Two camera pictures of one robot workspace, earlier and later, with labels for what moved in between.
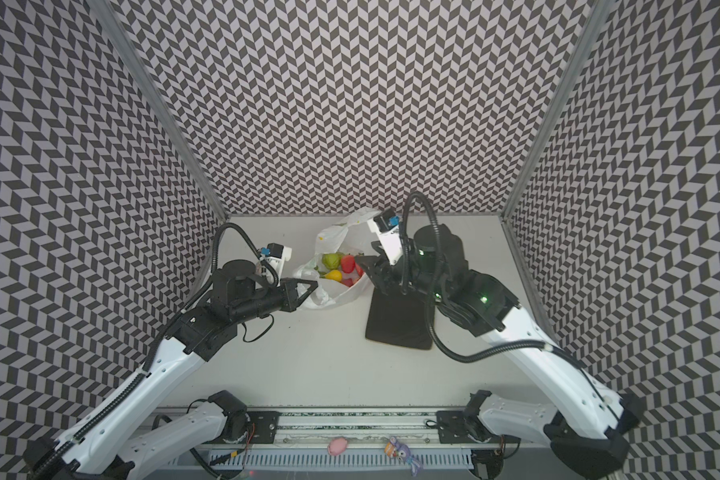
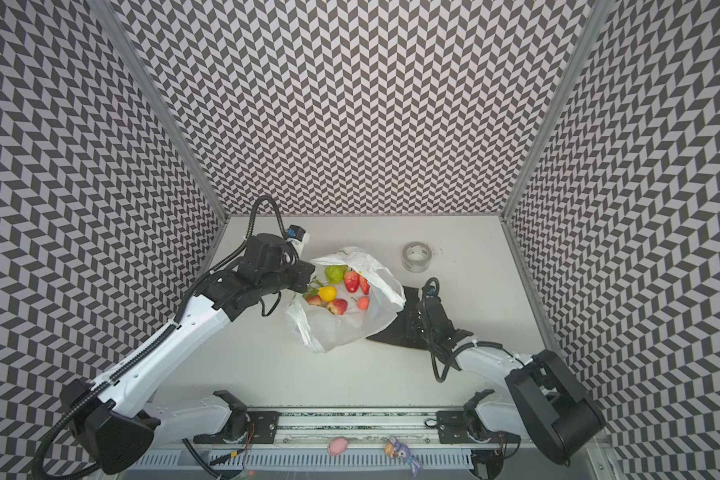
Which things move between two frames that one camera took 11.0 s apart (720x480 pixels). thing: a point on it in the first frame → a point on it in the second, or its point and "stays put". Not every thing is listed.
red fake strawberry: (348, 263) → (352, 280)
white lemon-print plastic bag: (336, 237) → (325, 330)
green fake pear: (332, 261) → (335, 273)
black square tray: (401, 319) stays put
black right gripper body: (381, 271) → (420, 324)
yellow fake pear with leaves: (334, 275) → (326, 293)
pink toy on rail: (337, 446) stays put
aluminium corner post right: (554, 110) stays put
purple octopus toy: (400, 451) stays put
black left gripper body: (272, 300) → (295, 280)
